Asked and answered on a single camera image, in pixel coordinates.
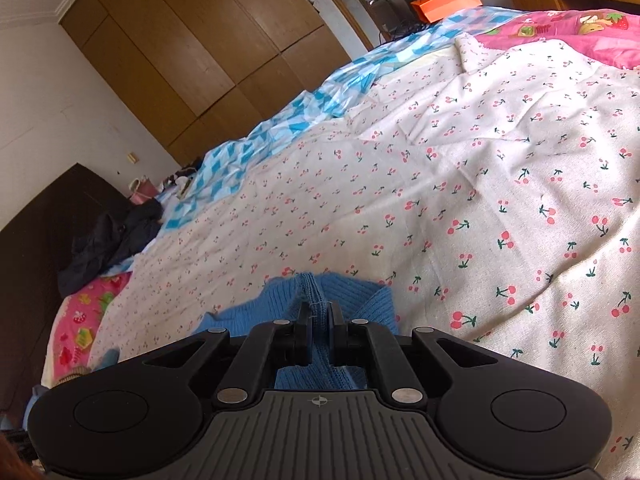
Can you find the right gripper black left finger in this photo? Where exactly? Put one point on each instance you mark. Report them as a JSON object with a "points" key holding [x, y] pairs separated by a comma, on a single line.
{"points": [[268, 347]]}

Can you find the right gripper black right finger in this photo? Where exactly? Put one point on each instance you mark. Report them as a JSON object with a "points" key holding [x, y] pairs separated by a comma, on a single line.
{"points": [[374, 348]]}

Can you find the blue striped knit sweater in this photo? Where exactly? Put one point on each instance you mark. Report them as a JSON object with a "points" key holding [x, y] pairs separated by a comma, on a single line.
{"points": [[285, 297]]}

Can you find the dark navy clothing pile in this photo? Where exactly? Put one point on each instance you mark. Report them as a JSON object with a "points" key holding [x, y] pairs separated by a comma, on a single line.
{"points": [[111, 241]]}

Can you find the blue white checkered quilt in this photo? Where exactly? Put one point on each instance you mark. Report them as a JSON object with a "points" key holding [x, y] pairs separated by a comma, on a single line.
{"points": [[310, 105]]}

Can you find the white cherry print bedsheet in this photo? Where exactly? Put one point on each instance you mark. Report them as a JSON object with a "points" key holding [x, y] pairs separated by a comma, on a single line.
{"points": [[494, 194]]}

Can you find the pink cup on nightstand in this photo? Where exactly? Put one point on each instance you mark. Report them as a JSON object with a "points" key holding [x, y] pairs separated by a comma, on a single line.
{"points": [[141, 190]]}

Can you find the dark brown headboard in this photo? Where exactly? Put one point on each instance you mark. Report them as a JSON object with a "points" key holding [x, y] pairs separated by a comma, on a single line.
{"points": [[35, 245]]}

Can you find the wooden wardrobe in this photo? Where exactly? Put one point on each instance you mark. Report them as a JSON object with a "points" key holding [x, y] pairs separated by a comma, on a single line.
{"points": [[198, 73]]}

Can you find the orange box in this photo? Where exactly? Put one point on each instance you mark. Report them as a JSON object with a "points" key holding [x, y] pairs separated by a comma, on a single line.
{"points": [[431, 11]]}

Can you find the pink cartoon print bedsheet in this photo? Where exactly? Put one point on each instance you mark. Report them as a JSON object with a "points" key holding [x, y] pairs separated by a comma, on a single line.
{"points": [[608, 36]]}

